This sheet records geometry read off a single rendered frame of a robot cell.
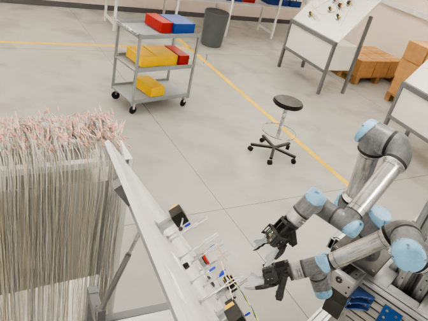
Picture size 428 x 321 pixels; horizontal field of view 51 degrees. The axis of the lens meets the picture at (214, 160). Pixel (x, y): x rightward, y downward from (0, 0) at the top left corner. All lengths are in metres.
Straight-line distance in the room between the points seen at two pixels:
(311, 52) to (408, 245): 6.16
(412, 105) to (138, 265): 4.16
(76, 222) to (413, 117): 4.97
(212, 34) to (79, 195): 6.75
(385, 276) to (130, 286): 1.76
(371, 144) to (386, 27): 8.56
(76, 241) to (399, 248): 1.34
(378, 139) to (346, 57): 5.80
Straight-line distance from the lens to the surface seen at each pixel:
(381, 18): 10.56
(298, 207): 1.72
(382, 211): 2.20
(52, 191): 1.92
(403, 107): 6.38
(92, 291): 1.97
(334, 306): 2.34
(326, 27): 7.70
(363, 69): 8.65
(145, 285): 3.37
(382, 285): 2.33
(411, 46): 8.13
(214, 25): 8.39
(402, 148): 1.91
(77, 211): 2.03
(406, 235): 1.84
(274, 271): 1.92
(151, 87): 5.56
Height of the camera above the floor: 2.47
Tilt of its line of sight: 30 degrees down
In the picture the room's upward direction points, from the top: 13 degrees clockwise
